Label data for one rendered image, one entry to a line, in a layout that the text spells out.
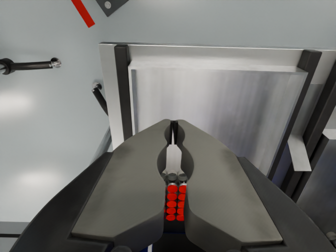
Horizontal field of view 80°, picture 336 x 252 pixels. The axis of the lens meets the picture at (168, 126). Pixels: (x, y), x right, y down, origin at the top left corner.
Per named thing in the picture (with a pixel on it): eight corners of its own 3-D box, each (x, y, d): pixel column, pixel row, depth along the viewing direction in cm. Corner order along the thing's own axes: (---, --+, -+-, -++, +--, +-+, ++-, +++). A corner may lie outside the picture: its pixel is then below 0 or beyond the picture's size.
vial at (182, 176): (187, 177, 44) (188, 193, 40) (177, 176, 44) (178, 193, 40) (188, 169, 43) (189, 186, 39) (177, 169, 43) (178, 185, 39)
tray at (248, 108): (246, 206, 49) (251, 219, 46) (140, 203, 49) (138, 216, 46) (295, 66, 32) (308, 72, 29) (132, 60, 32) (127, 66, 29)
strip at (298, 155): (293, 151, 41) (311, 171, 36) (278, 150, 41) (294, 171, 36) (322, 83, 34) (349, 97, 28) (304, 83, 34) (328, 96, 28)
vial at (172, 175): (177, 176, 44) (177, 193, 40) (167, 176, 44) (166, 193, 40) (177, 169, 43) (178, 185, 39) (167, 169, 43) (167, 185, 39)
